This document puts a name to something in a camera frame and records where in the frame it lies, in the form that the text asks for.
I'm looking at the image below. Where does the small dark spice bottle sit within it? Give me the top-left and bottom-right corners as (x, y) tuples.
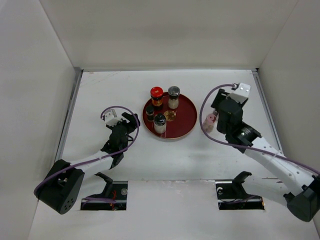
(145, 105), (155, 122)

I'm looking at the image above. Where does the black cap white bottle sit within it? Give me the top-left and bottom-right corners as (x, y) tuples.
(153, 113), (167, 134)

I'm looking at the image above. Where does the red lid sauce jar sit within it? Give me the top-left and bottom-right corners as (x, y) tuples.
(150, 86), (164, 110)

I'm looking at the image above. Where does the grey lid white shaker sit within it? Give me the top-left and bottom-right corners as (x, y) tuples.
(167, 86), (180, 110)

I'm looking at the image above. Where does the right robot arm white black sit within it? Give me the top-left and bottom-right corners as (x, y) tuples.
(211, 84), (320, 222)

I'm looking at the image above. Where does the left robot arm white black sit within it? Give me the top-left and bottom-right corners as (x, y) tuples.
(33, 111), (141, 215)

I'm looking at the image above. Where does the pink cap bottle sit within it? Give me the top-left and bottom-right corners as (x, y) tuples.
(202, 113), (217, 133)

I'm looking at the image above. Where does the red round tray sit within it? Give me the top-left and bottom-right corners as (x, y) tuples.
(142, 92), (198, 140)

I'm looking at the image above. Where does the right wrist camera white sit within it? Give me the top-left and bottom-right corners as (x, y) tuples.
(229, 82), (251, 104)

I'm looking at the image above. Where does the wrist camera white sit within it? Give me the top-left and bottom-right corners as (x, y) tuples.
(229, 82), (251, 104)
(102, 108), (121, 127)

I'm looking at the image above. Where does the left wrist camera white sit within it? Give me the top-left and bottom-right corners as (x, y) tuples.
(102, 108), (121, 127)

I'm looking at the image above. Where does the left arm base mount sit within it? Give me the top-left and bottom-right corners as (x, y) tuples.
(80, 172), (129, 211)

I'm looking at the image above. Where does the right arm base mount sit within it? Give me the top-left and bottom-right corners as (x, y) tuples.
(215, 171), (265, 211)

